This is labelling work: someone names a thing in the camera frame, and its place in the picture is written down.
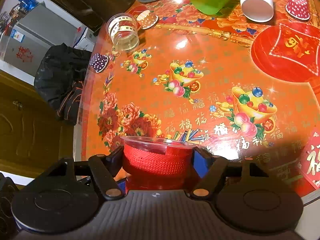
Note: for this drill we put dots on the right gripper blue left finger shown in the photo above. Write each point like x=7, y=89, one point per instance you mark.
x=104, y=169

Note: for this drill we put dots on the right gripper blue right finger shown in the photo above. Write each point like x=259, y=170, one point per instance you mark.
x=212, y=172

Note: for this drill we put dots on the clear cup with red tape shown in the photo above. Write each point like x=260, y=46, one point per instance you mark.
x=158, y=164

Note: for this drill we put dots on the clear cup with yellow tape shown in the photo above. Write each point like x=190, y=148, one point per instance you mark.
x=122, y=29

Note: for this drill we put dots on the black jacket on chair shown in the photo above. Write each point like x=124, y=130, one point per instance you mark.
x=60, y=78

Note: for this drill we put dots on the purple polka dot cupcake liner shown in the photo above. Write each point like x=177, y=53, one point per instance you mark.
x=99, y=62

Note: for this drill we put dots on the silver small fridge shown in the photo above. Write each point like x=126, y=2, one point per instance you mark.
x=29, y=38

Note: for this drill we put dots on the orange polka dot cupcake liner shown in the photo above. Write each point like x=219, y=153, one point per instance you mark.
x=147, y=19

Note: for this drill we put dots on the blue water bottle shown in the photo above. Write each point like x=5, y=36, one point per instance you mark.
x=28, y=5

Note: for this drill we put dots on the red polka dot cupcake liner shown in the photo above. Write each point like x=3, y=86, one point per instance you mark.
x=298, y=9

